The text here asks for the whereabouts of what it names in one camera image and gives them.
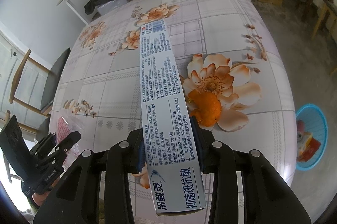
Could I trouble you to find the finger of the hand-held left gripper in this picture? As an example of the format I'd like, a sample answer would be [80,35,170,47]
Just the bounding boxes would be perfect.
[54,130,82,161]
[29,133,57,158]

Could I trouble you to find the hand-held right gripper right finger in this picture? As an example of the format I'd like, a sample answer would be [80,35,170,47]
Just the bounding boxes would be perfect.
[190,116,303,224]

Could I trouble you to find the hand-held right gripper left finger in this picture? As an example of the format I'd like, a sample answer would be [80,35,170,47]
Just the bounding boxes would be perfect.
[33,129,146,224]

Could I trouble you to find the blue white toothpaste box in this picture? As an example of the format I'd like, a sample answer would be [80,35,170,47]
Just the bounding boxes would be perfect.
[139,19,207,216]

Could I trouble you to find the blue plastic basket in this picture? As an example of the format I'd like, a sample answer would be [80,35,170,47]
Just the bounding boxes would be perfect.
[295,104,327,172]

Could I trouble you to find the person's left hand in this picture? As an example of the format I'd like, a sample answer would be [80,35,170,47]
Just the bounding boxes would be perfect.
[31,186,50,209]

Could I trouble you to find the pink printed clear wrapper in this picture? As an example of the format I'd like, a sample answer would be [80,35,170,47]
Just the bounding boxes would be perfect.
[56,115,82,158]

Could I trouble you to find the orange peel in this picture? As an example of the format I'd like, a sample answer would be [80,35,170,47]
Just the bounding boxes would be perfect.
[187,89,222,127]

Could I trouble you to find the wooden chair grey seat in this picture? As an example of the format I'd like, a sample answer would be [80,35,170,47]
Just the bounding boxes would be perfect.
[8,47,71,119]
[312,0,337,40]

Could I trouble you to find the white flat box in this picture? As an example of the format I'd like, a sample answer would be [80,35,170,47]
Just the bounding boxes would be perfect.
[97,1,119,16]

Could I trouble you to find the black cloth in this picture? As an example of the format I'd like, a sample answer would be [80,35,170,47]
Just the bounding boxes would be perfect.
[84,0,124,15]

